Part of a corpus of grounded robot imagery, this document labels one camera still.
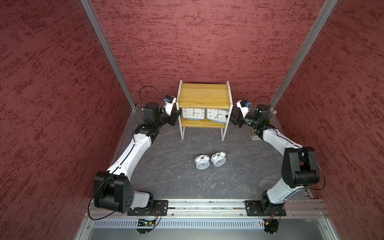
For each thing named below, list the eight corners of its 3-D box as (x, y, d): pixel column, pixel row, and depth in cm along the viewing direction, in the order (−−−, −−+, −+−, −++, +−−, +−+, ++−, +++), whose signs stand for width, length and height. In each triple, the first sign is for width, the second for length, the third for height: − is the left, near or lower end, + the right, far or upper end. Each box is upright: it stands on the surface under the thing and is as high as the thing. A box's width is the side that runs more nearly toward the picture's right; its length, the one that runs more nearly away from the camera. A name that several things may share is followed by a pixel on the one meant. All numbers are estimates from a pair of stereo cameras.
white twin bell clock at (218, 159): (213, 168, 90) (215, 162, 82) (210, 161, 93) (211, 154, 85) (225, 164, 91) (227, 158, 84) (221, 157, 95) (223, 150, 87)
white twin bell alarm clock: (194, 169, 89) (194, 163, 81) (194, 161, 92) (194, 154, 85) (208, 169, 89) (209, 163, 81) (208, 161, 92) (209, 154, 85)
